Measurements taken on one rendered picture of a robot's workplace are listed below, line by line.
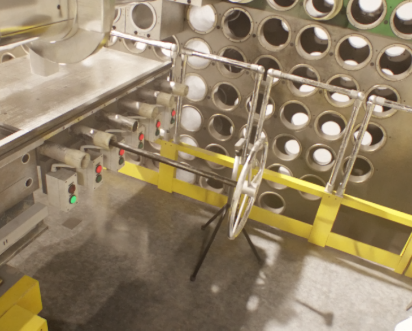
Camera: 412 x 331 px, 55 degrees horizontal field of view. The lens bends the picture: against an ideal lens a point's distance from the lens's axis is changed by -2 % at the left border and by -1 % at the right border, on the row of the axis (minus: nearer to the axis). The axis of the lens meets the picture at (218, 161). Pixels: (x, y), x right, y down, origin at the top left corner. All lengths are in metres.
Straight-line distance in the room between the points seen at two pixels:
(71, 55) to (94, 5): 0.21
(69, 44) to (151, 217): 1.56
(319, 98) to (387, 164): 0.72
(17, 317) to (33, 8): 0.88
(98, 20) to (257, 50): 2.07
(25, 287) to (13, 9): 0.86
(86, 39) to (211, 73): 2.12
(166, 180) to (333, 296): 1.30
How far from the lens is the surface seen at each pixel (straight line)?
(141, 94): 2.09
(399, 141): 3.17
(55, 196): 1.68
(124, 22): 3.09
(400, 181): 3.32
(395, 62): 3.61
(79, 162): 1.50
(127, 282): 2.23
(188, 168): 1.50
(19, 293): 1.47
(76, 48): 1.27
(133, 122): 1.75
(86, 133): 1.68
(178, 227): 2.55
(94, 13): 1.16
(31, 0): 1.11
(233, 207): 1.28
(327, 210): 2.51
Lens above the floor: 1.67
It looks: 31 degrees down
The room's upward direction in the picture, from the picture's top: 9 degrees clockwise
